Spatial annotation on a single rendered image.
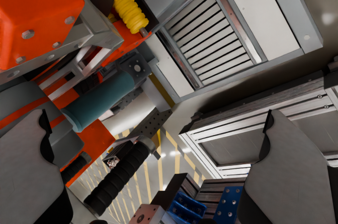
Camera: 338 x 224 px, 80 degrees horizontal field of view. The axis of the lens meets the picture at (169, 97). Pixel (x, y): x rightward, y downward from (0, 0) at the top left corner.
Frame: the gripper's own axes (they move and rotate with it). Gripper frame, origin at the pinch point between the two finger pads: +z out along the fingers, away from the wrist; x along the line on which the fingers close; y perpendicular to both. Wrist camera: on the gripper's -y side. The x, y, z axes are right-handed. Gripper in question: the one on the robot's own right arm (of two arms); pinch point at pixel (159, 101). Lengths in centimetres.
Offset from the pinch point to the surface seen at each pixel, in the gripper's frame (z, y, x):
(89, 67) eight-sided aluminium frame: 46, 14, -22
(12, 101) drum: 21.2, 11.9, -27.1
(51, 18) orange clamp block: 6.7, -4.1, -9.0
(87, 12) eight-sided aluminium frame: 19.9, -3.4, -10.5
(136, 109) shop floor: 135, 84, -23
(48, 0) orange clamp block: 6.7, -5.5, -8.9
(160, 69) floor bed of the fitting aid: 103, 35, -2
